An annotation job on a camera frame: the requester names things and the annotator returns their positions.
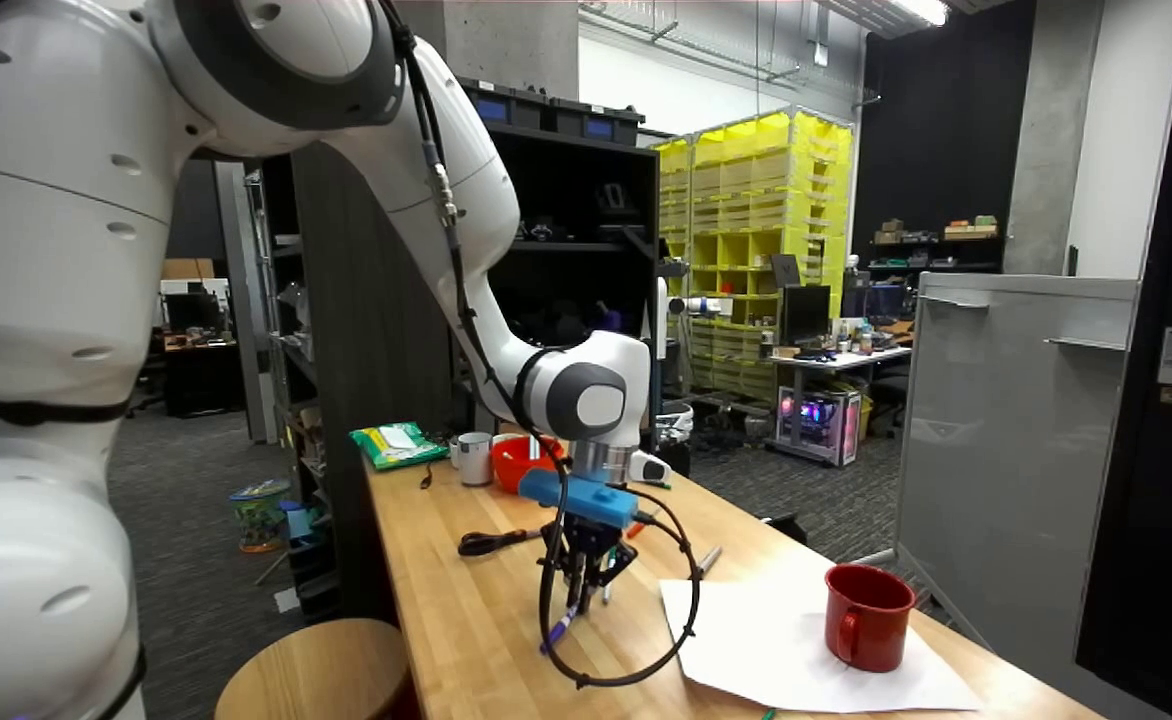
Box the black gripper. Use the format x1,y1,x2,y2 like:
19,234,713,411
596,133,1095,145
550,514,638,606

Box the purple cap white marker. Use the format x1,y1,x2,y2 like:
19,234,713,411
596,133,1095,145
542,587,596,653

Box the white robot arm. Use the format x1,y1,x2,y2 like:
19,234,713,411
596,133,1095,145
0,0,650,720

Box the red bowl cup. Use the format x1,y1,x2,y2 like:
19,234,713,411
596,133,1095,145
489,436,569,497

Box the white grey cylinder cup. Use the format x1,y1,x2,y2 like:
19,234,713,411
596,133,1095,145
448,432,492,487

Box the black scissors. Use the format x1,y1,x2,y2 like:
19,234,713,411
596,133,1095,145
457,525,552,555

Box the white paper sheet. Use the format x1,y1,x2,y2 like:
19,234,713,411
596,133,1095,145
662,568,979,714

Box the green wipes packet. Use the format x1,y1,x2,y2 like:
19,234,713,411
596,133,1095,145
353,424,448,473

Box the round wooden stool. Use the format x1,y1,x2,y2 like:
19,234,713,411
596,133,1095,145
211,615,409,720

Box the red mug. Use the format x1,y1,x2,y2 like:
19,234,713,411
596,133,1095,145
826,562,916,670

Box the black shelving unit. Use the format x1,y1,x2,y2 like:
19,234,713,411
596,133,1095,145
294,72,664,443

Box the yellow crate rack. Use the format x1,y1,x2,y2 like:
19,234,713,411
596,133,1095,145
658,113,858,403

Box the grey metal cabinet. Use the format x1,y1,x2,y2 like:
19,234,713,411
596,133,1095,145
896,273,1136,681

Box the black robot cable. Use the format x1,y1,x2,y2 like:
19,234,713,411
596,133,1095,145
387,0,709,691

